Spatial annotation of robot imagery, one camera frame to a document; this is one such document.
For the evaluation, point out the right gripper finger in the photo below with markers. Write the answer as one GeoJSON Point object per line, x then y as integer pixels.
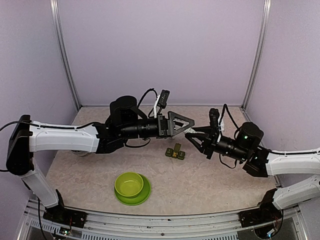
{"type": "Point", "coordinates": [208, 130]}
{"type": "Point", "coordinates": [201, 141]}

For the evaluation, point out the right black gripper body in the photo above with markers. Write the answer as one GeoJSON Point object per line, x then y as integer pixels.
{"type": "Point", "coordinates": [214, 140]}

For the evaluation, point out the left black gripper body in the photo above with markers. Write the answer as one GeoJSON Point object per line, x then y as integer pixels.
{"type": "Point", "coordinates": [161, 132]}

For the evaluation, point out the white pill bottle with code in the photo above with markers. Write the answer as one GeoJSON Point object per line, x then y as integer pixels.
{"type": "Point", "coordinates": [190, 131]}

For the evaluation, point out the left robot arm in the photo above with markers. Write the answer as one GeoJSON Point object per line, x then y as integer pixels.
{"type": "Point", "coordinates": [126, 121]}

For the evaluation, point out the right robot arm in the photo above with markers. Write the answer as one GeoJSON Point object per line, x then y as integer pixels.
{"type": "Point", "coordinates": [258, 161]}

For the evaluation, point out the green bowl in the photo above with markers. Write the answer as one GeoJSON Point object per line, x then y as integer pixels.
{"type": "Point", "coordinates": [129, 184]}

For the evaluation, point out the green plate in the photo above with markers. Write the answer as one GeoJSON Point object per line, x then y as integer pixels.
{"type": "Point", "coordinates": [140, 198]}

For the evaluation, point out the red patterned white bowl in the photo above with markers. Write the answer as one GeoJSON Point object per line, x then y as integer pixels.
{"type": "Point", "coordinates": [80, 153]}

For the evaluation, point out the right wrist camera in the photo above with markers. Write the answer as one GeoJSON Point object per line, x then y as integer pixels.
{"type": "Point", "coordinates": [214, 121]}

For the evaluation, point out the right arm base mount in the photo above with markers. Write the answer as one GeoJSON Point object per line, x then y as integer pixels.
{"type": "Point", "coordinates": [258, 216]}

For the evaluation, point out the right aluminium frame post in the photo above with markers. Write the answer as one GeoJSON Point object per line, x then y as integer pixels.
{"type": "Point", "coordinates": [267, 4]}

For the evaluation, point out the aluminium frame post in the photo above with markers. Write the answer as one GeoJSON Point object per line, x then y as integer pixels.
{"type": "Point", "coordinates": [54, 6]}
{"type": "Point", "coordinates": [267, 4]}

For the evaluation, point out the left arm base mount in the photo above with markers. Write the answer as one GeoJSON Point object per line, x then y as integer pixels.
{"type": "Point", "coordinates": [68, 217]}

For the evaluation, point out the left aluminium frame post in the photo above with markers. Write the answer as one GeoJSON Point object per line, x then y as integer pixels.
{"type": "Point", "coordinates": [54, 6]}

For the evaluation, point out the aluminium front rail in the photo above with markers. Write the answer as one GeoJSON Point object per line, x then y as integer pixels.
{"type": "Point", "coordinates": [115, 226]}

